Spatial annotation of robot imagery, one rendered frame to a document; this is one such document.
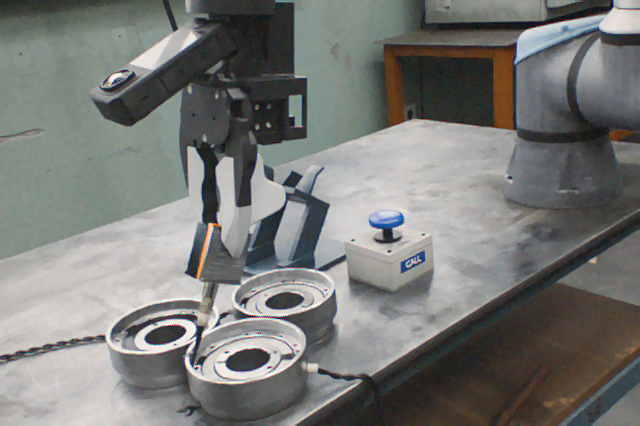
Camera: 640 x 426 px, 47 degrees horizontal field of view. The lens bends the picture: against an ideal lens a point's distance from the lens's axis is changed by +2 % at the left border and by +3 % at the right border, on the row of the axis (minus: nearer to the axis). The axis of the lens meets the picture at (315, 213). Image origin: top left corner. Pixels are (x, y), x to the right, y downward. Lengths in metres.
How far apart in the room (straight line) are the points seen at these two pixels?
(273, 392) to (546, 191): 0.53
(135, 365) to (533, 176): 0.58
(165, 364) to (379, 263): 0.26
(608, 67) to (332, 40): 2.09
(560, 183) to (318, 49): 1.97
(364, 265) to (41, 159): 1.63
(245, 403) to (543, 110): 0.57
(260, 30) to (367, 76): 2.46
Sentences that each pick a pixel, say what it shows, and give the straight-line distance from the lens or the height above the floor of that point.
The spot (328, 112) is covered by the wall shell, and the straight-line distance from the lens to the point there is 2.93.
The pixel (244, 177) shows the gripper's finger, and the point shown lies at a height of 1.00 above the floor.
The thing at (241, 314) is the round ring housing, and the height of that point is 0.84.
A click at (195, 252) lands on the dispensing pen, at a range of 0.63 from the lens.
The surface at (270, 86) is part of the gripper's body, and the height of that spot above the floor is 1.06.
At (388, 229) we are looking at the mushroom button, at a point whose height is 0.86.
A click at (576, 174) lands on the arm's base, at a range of 1.02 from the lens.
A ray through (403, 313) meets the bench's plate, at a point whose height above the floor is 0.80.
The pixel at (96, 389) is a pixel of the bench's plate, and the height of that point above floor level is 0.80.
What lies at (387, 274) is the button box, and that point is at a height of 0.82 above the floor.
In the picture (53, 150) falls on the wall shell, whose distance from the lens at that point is 2.34.
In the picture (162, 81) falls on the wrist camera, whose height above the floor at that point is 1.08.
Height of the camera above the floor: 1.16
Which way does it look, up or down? 20 degrees down
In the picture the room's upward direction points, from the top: 7 degrees counter-clockwise
